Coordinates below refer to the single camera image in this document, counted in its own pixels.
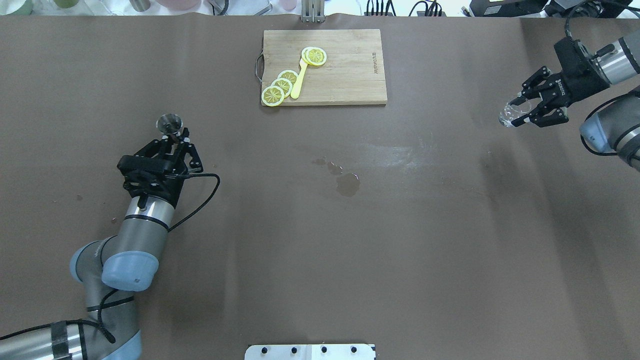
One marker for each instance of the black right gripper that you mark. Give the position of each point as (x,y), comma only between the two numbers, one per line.
(579,85)

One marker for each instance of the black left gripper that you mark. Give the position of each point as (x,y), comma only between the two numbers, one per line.
(168,189)

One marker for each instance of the steel double jigger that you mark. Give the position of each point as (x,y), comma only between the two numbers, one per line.
(170,126)

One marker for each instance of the clear glass measuring cup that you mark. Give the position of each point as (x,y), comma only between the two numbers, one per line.
(512,112)

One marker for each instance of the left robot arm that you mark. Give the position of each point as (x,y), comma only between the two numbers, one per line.
(112,270)

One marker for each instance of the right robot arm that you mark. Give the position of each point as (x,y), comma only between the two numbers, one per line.
(612,129)

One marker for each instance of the yellow plastic stick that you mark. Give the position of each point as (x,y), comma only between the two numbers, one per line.
(297,87)

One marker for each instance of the lemon slice on stick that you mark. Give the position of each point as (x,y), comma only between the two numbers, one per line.
(314,56)

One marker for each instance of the wooden cutting board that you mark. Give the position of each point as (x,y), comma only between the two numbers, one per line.
(353,74)

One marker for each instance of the aluminium frame post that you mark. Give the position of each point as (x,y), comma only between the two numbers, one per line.
(313,11)

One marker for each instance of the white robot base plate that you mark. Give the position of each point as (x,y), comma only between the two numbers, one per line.
(320,351)

